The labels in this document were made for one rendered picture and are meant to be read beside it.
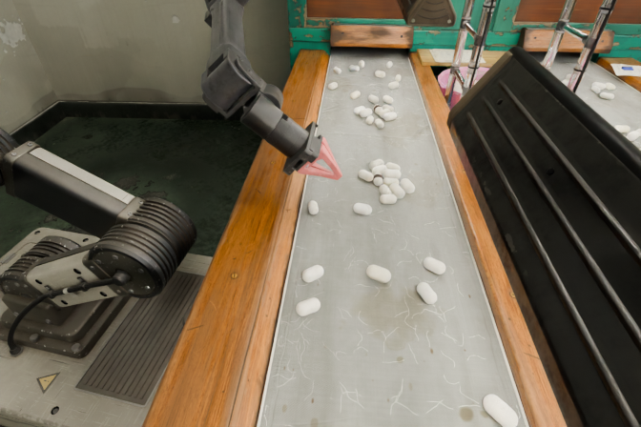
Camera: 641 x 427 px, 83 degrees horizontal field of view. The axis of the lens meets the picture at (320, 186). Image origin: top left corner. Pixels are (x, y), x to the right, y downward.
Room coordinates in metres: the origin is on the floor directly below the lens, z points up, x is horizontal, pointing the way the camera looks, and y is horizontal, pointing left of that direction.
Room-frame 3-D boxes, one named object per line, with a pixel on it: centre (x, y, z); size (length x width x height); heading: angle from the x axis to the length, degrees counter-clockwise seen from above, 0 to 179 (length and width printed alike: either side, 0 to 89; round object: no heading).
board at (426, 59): (1.31, -0.52, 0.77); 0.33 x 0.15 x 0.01; 85
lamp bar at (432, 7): (0.95, -0.21, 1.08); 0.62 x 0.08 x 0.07; 175
